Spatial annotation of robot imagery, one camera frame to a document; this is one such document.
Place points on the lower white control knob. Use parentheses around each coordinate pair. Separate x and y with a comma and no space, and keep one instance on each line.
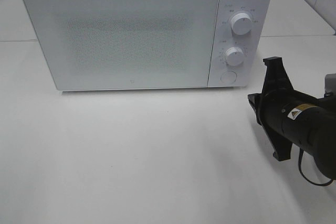
(234,56)

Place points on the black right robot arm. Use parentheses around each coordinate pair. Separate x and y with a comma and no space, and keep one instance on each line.
(322,135)

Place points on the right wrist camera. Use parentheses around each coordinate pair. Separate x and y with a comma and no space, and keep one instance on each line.
(330,84)

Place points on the round white door button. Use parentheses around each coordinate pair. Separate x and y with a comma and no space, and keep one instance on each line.
(228,77)

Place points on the upper white control knob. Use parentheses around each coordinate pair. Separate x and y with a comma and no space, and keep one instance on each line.
(241,22)

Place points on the white microwave door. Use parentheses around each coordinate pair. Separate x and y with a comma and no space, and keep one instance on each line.
(125,44)

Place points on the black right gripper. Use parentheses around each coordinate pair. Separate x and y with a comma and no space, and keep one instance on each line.
(282,114)

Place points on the white control knob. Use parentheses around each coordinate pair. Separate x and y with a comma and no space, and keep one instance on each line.
(234,56)
(241,22)

